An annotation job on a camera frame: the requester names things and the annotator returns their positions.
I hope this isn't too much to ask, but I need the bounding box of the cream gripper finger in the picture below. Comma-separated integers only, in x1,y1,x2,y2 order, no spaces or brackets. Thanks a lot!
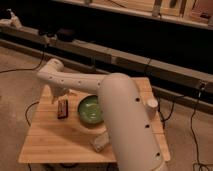
51,96,58,103

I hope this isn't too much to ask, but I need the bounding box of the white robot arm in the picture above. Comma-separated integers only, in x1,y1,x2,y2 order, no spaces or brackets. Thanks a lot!
37,59,169,171

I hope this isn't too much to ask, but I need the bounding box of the white sponge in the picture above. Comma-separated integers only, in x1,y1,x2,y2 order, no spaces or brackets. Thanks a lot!
91,132,109,152

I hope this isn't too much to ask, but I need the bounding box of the green bowl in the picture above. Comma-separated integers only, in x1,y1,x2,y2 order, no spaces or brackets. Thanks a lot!
78,95,103,124

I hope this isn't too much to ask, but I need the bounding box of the wooden table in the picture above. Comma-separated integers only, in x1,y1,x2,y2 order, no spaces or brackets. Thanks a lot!
19,79,169,163

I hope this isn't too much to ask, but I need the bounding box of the dark round object on ledge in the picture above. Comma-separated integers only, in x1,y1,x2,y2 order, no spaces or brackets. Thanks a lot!
57,28,75,42

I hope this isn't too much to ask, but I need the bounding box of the white object far left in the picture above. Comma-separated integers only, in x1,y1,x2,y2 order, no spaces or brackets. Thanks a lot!
0,9,22,29

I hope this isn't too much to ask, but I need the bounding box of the white plastic cup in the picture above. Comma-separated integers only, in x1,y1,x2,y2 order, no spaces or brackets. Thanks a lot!
145,98,158,120

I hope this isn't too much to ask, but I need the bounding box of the black floor cable left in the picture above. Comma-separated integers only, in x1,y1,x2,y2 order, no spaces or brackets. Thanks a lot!
0,49,46,75

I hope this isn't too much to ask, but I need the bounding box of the black cable at right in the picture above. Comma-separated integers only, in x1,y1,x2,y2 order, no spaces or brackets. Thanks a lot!
189,83,213,171

